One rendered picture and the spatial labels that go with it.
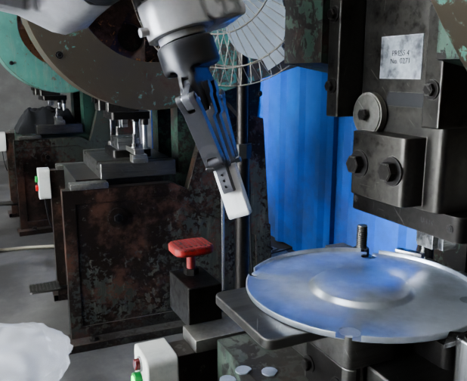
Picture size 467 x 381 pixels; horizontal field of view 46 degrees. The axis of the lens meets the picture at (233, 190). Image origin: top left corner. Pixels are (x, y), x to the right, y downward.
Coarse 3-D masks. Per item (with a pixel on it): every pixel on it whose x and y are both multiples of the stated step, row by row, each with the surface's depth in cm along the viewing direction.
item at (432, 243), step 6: (420, 234) 73; (426, 234) 72; (420, 240) 73; (426, 240) 72; (432, 240) 71; (438, 240) 71; (444, 240) 71; (426, 246) 72; (432, 246) 71; (438, 246) 71; (444, 246) 71; (450, 246) 71
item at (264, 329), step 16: (240, 288) 70; (224, 304) 65; (240, 304) 65; (240, 320) 61; (256, 320) 61; (272, 320) 61; (256, 336) 58; (272, 336) 57; (288, 336) 57; (304, 336) 58; (320, 336) 59; (320, 352) 69; (336, 352) 66; (352, 352) 64; (368, 352) 65; (384, 352) 66; (304, 368) 71; (320, 368) 69; (336, 368) 66; (352, 368) 64
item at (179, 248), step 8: (176, 240) 96; (184, 240) 95; (192, 240) 96; (200, 240) 95; (176, 248) 92; (184, 248) 92; (192, 248) 92; (200, 248) 92; (208, 248) 93; (176, 256) 92; (184, 256) 91; (192, 256) 92; (192, 264) 94
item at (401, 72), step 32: (384, 0) 67; (416, 0) 62; (384, 32) 67; (416, 32) 62; (384, 64) 68; (416, 64) 63; (384, 96) 68; (416, 96) 63; (384, 128) 69; (416, 128) 64; (352, 160) 68; (384, 160) 64; (416, 160) 62; (448, 160) 61; (352, 192) 71; (384, 192) 65; (416, 192) 63; (448, 192) 62
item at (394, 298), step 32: (288, 256) 81; (320, 256) 81; (352, 256) 81; (384, 256) 81; (256, 288) 69; (288, 288) 69; (320, 288) 67; (352, 288) 67; (384, 288) 67; (416, 288) 69; (448, 288) 69; (288, 320) 59; (320, 320) 60; (352, 320) 60; (384, 320) 60; (416, 320) 60; (448, 320) 60
